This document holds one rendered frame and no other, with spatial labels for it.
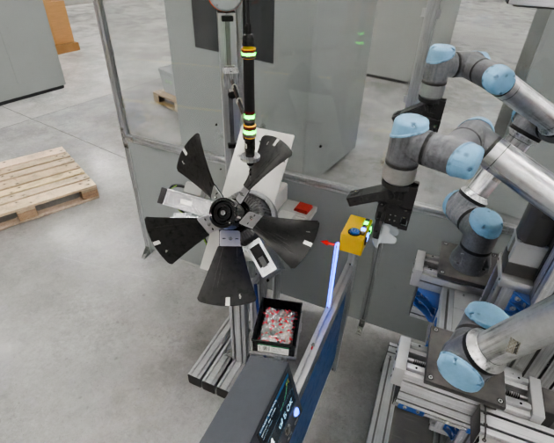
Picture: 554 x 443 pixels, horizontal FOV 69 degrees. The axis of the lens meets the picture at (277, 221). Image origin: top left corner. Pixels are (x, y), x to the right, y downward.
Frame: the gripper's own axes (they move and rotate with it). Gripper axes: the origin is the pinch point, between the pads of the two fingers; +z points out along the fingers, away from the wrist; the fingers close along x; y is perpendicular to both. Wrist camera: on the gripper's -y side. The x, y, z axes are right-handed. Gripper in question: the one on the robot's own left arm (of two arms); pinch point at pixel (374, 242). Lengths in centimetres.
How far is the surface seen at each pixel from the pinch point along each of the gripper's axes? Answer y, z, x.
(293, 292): -53, 134, 96
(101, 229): -230, 145, 105
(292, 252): -29.1, 28.5, 18.0
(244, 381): -19.3, 19.7, -40.2
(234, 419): -17, 19, -49
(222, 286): -52, 44, 6
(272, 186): -53, 26, 53
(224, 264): -54, 38, 11
